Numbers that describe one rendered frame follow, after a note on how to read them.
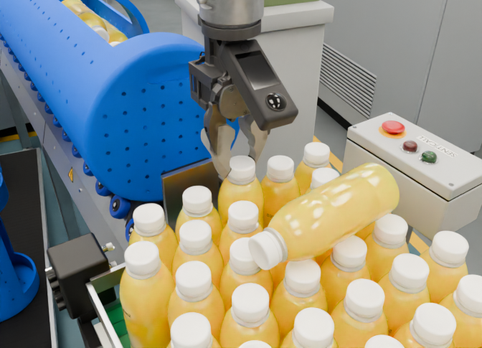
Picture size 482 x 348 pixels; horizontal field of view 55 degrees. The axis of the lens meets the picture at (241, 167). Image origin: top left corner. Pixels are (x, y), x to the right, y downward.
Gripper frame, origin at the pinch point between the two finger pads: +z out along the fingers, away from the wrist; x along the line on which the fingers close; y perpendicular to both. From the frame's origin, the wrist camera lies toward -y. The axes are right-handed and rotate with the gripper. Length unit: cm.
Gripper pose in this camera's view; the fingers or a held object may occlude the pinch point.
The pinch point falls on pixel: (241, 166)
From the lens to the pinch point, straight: 64.9
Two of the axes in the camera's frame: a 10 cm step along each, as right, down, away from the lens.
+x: -8.4, 3.1, -4.4
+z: 0.0, 8.2, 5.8
